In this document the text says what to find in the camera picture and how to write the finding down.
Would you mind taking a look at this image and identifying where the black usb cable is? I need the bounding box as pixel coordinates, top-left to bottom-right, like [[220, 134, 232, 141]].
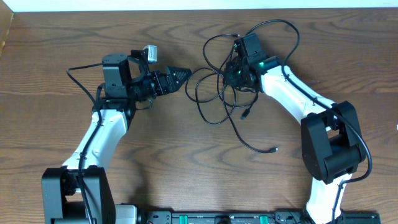
[[185, 67, 261, 126], [201, 33, 279, 154]]

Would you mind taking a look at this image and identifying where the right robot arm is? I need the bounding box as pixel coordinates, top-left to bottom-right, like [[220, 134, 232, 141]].
[[223, 33, 371, 223]]

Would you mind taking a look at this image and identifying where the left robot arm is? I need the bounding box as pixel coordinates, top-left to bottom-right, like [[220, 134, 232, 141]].
[[42, 49, 192, 223]]

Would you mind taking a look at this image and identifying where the left camera black cable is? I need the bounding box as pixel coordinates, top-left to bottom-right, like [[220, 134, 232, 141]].
[[65, 62, 105, 224]]

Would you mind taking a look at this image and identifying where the camera black cable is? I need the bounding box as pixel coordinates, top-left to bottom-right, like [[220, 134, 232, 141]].
[[244, 19, 373, 224], [65, 62, 105, 224]]

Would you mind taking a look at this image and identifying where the right camera black cable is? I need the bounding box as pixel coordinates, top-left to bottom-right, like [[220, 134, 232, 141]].
[[244, 19, 373, 224]]

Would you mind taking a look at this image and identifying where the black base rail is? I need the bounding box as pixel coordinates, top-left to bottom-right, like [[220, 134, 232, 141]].
[[114, 202, 382, 224]]

